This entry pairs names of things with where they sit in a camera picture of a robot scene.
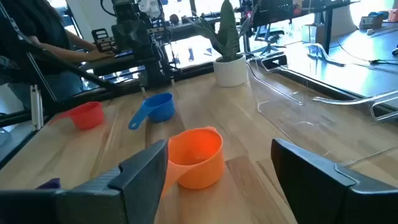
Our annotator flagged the green snake plant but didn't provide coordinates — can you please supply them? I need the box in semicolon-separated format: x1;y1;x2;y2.
186;0;261;62

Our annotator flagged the white cardboard box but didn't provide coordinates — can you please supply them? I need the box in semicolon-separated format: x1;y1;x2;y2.
301;23;326;44

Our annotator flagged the red measuring cup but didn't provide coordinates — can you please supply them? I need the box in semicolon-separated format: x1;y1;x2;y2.
49;101;105;131

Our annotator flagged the clear plastic measuring cup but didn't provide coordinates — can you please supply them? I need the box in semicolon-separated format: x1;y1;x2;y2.
247;54;398;166

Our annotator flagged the white plant pot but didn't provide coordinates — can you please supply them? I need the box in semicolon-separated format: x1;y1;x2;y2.
213;53;249;88

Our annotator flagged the white metal bracket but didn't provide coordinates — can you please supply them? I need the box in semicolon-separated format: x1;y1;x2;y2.
30;83;45;131

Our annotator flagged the black desk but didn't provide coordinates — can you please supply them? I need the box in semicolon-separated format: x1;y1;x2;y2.
310;0;361;55

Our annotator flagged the purple measuring cup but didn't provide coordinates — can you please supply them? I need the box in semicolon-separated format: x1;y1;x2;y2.
36;177;62;190

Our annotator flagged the black office chair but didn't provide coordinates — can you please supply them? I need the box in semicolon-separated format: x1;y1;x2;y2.
253;24;285;55

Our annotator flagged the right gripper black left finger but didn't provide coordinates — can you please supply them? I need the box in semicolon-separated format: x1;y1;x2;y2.
0;139;169;224

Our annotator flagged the person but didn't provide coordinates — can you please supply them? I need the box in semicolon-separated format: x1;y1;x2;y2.
0;0;116;110

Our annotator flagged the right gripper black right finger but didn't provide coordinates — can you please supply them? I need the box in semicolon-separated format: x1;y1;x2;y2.
271;138;398;224

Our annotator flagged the orange measuring cup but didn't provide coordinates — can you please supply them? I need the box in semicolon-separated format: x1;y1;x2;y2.
160;126;226;198

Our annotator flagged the blue measuring cup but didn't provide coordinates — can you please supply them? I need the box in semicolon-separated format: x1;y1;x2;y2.
128;92;177;131

